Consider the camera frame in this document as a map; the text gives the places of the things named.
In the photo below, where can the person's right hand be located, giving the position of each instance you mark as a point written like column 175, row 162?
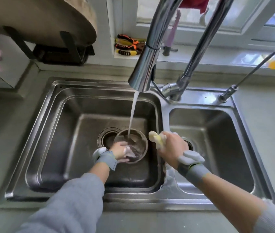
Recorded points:
column 172, row 148

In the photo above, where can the orange black pliers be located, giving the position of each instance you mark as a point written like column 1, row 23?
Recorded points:
column 129, row 42

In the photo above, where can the chrome pull-down kitchen faucet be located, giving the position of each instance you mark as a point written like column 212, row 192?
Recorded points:
column 161, row 46

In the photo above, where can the person's right forearm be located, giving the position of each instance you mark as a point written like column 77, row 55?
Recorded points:
column 237, row 201

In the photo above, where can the yellow dish sponge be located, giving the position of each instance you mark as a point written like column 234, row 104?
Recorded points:
column 156, row 138

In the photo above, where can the grey left wrist tracker band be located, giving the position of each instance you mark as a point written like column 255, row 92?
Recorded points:
column 104, row 156

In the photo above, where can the grey right wrist tracker band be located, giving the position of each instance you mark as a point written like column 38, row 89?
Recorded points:
column 192, row 164

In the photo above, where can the yellow object on sill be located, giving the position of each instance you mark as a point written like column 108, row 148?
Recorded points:
column 273, row 64

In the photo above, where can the stainless steel double sink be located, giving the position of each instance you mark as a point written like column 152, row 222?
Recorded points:
column 132, row 148

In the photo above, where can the white window frame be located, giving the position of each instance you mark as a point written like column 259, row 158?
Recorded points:
column 200, row 24

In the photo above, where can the black cutting board rack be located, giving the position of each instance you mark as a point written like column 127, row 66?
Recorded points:
column 62, row 52

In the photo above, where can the red hanging cloth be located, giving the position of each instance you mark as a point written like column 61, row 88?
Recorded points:
column 195, row 3

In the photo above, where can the sink drain strainer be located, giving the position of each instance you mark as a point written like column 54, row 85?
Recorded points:
column 107, row 137

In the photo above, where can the grey wrist tracker band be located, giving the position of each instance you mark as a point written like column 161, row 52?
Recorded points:
column 192, row 164
column 104, row 156

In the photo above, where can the person's left fingers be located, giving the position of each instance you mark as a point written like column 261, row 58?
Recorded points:
column 125, row 152

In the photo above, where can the person's left forearm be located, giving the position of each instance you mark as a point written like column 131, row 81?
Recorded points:
column 72, row 203

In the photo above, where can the small chrome water tap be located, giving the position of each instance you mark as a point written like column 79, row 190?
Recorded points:
column 254, row 70

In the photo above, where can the round wooden cutting board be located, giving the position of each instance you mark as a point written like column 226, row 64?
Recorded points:
column 40, row 19

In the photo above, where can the person's right fingers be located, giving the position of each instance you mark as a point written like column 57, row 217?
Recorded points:
column 162, row 140

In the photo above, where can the person's left hand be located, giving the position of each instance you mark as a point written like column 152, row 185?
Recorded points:
column 118, row 150

